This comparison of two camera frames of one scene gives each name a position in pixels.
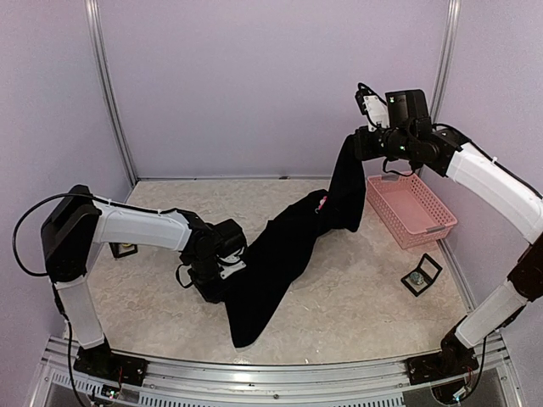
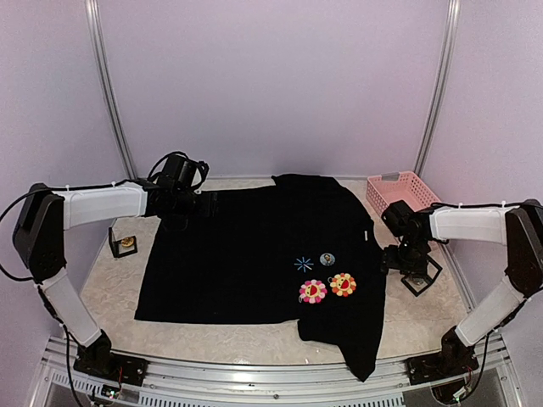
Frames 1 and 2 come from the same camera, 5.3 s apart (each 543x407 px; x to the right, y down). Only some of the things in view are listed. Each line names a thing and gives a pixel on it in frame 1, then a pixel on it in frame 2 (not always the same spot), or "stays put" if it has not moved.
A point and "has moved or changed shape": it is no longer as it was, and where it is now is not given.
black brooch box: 118,249 stays put
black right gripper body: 366,149 -> 407,259
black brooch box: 423,276 stays put
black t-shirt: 260,281 has moved or changed shape
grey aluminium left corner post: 91,8 stays put
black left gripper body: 201,275 -> 208,209
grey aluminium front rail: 491,382 stays put
